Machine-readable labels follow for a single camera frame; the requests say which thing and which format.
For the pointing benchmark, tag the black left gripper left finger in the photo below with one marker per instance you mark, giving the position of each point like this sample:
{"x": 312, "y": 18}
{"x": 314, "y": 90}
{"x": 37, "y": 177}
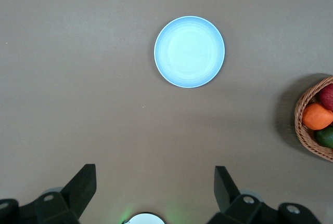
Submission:
{"x": 75, "y": 192}

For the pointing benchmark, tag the light blue round plate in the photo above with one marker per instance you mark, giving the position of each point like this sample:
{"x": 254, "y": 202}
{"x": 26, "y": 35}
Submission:
{"x": 189, "y": 52}

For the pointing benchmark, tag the brown table cover cloth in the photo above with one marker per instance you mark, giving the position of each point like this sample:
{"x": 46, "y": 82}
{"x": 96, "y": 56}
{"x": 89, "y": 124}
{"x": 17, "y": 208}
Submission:
{"x": 78, "y": 78}

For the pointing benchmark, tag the green avocado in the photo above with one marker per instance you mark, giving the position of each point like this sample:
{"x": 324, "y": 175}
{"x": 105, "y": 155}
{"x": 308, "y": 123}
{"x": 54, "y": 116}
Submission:
{"x": 326, "y": 138}

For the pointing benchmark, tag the brown wicker basket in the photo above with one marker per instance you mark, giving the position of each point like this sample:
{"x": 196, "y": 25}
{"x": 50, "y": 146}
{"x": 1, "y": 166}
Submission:
{"x": 303, "y": 141}

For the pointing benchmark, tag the red apple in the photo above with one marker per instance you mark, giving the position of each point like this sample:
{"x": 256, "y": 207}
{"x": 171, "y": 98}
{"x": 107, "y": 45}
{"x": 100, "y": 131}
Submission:
{"x": 328, "y": 96}

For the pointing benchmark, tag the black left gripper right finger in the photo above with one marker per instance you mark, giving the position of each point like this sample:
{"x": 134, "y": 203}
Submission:
{"x": 226, "y": 192}

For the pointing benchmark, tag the orange fruit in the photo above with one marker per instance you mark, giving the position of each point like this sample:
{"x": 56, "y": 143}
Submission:
{"x": 317, "y": 116}

